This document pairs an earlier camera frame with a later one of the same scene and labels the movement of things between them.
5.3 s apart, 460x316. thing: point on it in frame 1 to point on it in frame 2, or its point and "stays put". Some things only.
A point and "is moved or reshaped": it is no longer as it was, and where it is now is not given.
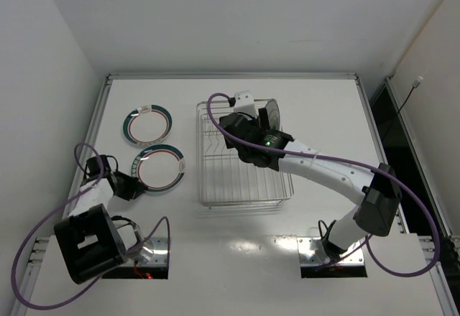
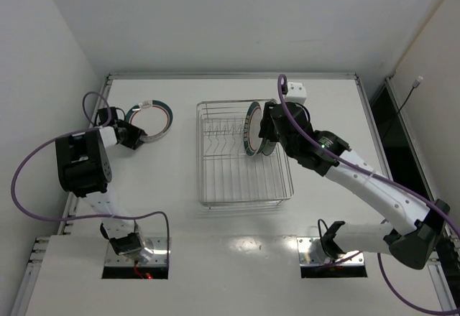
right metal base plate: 312,251 stays put
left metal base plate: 154,251 stays put
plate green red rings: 147,125 stays put
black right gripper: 261,121 to 270,123
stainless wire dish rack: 223,179 stays put
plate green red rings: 159,167 is moved or reshaped
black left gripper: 130,186 to 130,134
